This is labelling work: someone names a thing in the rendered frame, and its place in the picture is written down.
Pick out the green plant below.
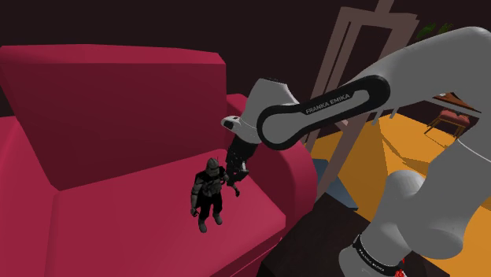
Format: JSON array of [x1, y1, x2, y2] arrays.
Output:
[[415, 22, 454, 42]]

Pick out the blue floor mat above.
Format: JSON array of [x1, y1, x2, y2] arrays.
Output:
[[312, 158, 360, 212]]

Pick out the brown wooden table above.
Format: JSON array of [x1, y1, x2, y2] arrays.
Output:
[[432, 91, 482, 114]]

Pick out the wooden chair with red cushion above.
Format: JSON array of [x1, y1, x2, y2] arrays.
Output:
[[423, 109, 471, 139]]

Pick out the black grey armoured figure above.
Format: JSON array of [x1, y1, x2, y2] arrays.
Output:
[[190, 156, 242, 234]]

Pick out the brown wooden easel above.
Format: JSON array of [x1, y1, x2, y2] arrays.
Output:
[[302, 0, 421, 201]]

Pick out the red sofa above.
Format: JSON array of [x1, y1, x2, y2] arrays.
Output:
[[0, 43, 319, 277]]

